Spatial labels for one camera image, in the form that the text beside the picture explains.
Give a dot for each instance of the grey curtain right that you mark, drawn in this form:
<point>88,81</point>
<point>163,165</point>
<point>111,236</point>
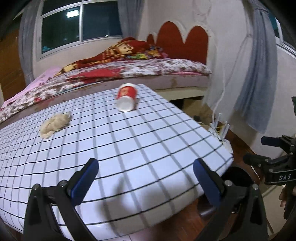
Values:
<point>255,102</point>

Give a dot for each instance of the grey window curtain middle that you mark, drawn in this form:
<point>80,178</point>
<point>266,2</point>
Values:
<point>130,16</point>

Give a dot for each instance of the beige crumpled tissue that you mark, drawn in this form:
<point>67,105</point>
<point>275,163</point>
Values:
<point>54,124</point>

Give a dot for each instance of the grey curtain left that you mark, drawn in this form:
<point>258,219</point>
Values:
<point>25,39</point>

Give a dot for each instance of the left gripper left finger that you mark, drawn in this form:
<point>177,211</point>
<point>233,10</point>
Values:
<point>80,182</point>

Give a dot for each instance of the bed with floral sheet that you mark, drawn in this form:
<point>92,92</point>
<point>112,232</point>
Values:
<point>98,73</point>

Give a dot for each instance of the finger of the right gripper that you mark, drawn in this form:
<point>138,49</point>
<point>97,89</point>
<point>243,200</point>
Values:
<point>274,142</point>
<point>260,162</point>

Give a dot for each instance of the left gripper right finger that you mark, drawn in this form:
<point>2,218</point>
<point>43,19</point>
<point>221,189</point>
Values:
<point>211,183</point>

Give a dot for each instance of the pink blanket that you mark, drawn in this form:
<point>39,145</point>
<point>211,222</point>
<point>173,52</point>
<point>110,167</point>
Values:
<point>40,80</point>

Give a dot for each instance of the red patterned blanket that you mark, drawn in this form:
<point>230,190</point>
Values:
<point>126,49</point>

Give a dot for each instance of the red scalloped headboard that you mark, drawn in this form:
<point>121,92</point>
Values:
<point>194,47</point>

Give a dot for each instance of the person's right hand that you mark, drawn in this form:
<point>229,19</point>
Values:
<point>284,194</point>

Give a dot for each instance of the white router with antennas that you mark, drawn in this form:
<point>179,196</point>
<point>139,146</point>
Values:
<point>219,129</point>

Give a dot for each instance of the wooden door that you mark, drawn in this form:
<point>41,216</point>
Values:
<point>12,78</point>

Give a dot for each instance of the checkered white tablecloth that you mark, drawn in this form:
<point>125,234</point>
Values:
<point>145,160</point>

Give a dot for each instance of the window with white frame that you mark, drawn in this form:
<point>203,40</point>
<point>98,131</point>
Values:
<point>65,24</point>

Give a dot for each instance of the red paper cup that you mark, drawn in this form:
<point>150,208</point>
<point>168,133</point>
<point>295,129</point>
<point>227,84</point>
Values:
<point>125,100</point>

